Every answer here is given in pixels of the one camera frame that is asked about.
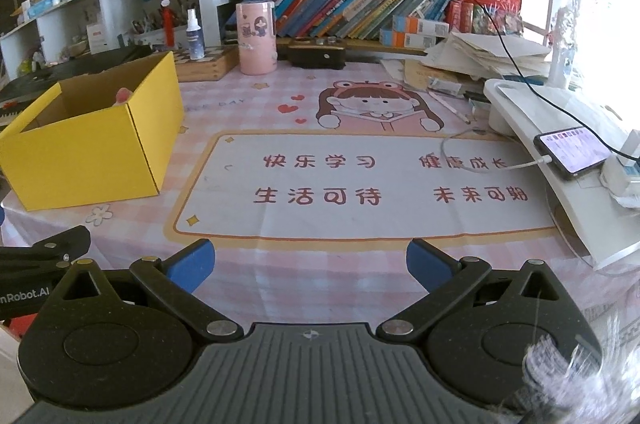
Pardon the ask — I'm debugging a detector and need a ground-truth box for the white pen holder with brushes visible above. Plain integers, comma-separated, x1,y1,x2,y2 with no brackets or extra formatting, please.
131,17,166,48

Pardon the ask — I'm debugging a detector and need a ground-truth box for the pile of loose papers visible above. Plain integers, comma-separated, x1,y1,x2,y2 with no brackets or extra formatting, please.
380,32,554,101

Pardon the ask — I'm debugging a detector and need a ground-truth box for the white charging cable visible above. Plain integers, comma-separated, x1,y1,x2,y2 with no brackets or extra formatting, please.
440,127,554,176

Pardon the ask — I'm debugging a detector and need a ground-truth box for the orange blue small carton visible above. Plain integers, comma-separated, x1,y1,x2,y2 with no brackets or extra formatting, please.
380,29,442,50
392,15,450,36

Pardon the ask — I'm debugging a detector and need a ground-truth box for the white power adapter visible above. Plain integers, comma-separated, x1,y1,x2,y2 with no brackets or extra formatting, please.
599,138,640,206

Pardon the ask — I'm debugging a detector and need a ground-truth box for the white pen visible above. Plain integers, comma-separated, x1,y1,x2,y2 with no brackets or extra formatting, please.
427,90,472,125

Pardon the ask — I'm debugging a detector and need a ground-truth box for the yellow cardboard box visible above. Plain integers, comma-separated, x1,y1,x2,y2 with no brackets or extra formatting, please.
0,51,186,213

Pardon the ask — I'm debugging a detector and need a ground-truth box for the black charging cable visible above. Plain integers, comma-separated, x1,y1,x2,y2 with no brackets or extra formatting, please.
424,0,592,136

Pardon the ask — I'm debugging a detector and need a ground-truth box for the white spray bottle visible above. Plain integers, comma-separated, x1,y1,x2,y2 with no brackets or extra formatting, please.
185,8,206,60

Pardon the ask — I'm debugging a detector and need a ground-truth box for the pink cylindrical container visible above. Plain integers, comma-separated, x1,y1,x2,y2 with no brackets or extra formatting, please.
235,1,278,76

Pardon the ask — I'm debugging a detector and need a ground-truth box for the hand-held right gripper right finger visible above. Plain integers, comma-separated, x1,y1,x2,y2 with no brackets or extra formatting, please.
376,238,577,345

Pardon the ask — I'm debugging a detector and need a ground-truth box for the white monitor riser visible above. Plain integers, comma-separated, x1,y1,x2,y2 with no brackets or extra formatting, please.
482,78,640,271

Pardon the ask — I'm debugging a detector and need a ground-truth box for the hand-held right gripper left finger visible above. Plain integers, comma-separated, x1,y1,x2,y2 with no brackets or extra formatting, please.
50,238,246,345

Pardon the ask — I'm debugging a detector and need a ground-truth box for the row of colourful books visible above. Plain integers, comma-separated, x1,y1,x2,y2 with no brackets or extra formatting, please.
225,0,459,41

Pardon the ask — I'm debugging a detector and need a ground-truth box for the wooden chessboard box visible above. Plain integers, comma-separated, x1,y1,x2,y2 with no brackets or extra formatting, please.
175,44,240,83

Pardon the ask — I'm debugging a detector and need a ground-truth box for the blue tissue pack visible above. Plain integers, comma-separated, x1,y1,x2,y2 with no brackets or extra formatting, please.
27,0,62,18

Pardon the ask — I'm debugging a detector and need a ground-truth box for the black electronic keyboard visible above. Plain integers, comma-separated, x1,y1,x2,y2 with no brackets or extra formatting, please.
0,44,152,126

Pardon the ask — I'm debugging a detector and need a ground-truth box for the black smartphone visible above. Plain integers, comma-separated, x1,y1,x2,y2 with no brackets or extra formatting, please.
533,127,614,182

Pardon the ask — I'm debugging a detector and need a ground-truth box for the fuzzy lilac sleeve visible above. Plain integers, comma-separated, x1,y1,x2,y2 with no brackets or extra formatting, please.
521,314,627,424

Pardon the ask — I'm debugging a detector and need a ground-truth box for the red printed box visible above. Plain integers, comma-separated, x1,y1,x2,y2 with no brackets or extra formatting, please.
447,0,524,38

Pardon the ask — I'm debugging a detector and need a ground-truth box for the white box with red label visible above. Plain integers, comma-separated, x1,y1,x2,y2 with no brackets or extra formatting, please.
86,23,109,54

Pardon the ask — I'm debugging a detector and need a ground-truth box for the black wooden box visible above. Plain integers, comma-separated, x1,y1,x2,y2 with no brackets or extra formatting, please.
287,37,347,70

